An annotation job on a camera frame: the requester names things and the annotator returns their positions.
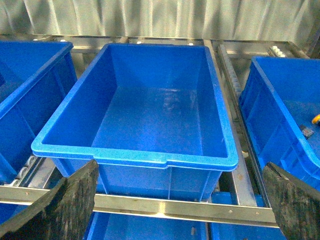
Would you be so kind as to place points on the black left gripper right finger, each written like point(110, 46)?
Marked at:
point(295, 204)

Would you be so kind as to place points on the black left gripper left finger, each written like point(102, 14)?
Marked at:
point(63, 213)

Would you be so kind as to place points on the blue right plastic bin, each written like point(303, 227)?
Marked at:
point(279, 95)

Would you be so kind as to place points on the lower blue empty bin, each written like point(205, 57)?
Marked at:
point(107, 226)

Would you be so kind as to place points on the blue middle plastic bin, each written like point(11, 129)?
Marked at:
point(154, 118)

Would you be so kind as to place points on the blue left plastic bin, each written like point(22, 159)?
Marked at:
point(35, 77)

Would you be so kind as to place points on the metal rack frame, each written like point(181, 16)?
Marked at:
point(230, 58)

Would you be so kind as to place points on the yellow mushroom push button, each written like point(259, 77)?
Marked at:
point(310, 130)

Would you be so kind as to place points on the blue plastic bin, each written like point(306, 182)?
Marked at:
point(154, 118)
point(35, 77)
point(279, 95)

